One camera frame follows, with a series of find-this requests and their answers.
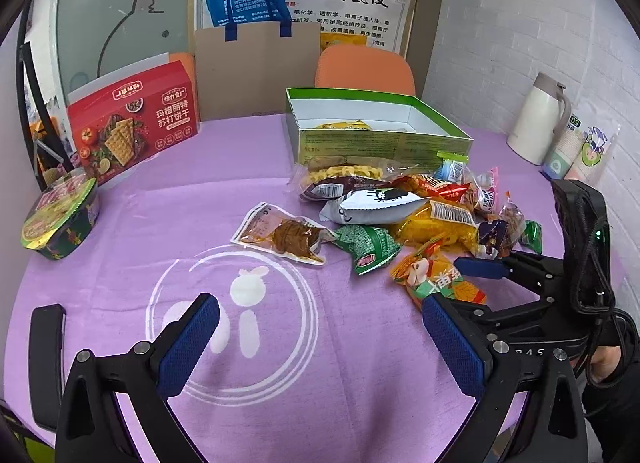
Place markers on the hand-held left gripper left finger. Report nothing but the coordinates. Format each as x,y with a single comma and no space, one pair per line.
192,338

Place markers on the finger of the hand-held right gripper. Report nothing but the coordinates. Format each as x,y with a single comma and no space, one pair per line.
480,268
525,318

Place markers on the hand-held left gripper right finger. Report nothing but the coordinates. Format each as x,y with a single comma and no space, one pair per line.
450,345

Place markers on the orange fruit print snack packet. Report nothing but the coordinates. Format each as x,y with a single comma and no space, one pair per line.
430,283

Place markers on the green cardboard box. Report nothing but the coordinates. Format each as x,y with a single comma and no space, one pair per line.
380,143

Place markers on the clear packet of yellow crisps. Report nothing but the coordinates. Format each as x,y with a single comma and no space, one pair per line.
340,173

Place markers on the person's right forearm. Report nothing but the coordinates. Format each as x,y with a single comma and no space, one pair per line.
615,393

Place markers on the dark purple snack packet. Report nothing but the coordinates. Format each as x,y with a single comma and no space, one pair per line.
492,238

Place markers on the small green candy packet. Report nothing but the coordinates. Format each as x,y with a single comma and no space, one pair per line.
532,238

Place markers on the yellow barcode snack packet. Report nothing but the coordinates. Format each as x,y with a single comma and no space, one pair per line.
440,228

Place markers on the clear packet of brown snack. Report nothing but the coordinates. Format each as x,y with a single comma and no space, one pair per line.
512,218

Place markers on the pink white snack packet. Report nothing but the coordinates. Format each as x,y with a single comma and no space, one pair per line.
485,193

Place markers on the pack of paper cups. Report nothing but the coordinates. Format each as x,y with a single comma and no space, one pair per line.
580,148

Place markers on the red orange snack packet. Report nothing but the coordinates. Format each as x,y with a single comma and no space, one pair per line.
435,188

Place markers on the blue white candy packet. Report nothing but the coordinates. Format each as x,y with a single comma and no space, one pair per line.
452,165

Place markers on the green snack packet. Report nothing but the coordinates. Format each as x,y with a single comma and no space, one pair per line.
370,248

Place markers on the white black print snack packet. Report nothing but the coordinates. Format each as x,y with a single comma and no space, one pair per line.
375,205

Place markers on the purple printed tablecloth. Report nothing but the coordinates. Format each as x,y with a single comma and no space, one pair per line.
150,223

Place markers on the white thermos jug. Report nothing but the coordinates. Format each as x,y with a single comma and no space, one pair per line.
535,118

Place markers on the clear packet of brown meat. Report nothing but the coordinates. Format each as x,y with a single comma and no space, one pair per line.
285,235

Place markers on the green instant noodle bowl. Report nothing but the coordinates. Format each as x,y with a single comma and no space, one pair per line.
60,218

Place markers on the red cracker box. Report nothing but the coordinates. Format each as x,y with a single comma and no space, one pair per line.
130,128

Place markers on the orange chair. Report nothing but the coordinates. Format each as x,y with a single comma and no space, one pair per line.
182,62
365,70

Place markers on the white text poster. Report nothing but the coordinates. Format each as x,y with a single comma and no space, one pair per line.
350,5

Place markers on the black framed panel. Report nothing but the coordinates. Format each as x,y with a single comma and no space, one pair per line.
30,93

